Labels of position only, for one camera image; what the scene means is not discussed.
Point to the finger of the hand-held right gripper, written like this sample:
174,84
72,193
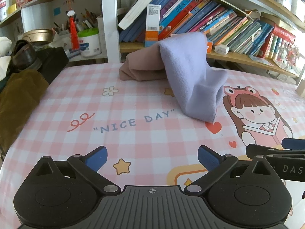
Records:
294,143
262,150

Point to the white cloth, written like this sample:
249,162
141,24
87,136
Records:
4,52

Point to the red boxed book set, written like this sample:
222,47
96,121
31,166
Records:
284,33

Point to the bunch of pens and pencils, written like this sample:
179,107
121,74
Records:
85,21

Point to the pink checked cartoon tablecloth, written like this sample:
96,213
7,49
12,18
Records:
133,95

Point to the tall white orange blue box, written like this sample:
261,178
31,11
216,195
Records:
152,23

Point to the red tassel ornament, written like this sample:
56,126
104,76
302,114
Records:
73,33

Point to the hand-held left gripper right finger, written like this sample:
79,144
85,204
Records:
208,158

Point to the gold round tin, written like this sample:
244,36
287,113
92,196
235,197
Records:
38,35

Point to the brown leather shoe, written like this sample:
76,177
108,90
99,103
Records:
25,57

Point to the purple and pink sweater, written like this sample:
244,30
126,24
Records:
185,76

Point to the colourful bead tree ornament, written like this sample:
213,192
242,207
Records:
292,57

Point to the long white orange box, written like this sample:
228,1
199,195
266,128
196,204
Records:
209,47

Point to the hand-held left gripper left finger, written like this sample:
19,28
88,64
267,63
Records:
98,158

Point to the white shelf post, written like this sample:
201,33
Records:
112,28

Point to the white tub green lid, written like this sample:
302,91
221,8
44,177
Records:
89,44

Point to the row of books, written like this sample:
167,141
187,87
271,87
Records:
202,12

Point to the thick white-paged book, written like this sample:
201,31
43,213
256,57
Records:
135,12

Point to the pale blue flat packet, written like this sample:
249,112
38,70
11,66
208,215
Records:
261,60

